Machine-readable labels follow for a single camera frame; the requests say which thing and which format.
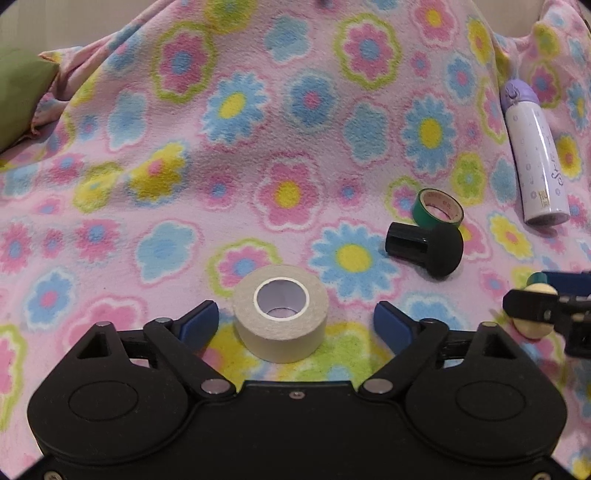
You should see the beige round ball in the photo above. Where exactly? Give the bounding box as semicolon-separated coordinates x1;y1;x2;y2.
513;272;557;340

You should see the beige tape roll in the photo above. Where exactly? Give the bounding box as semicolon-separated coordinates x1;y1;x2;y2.
232;265;329;364

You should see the black rubber knob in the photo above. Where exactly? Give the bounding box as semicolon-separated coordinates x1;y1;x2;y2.
385;222;464;278

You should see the pink floral fleece blanket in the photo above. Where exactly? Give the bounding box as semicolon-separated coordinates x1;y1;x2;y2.
0;0;591;478

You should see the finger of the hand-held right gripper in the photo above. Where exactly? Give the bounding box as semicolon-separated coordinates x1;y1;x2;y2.
547;271;591;296
502;288;566;324

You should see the green tape roll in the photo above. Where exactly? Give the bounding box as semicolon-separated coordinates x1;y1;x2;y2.
412;188;465;228

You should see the purple and white bottle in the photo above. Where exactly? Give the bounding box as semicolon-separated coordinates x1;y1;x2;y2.
502;79;571;226

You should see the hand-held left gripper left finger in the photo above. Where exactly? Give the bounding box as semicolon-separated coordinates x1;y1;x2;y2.
76;300;234;398

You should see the green pillow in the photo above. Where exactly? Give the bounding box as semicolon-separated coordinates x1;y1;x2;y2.
0;54;61;153

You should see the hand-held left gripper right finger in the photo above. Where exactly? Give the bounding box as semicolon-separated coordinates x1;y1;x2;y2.
358;301;527;398

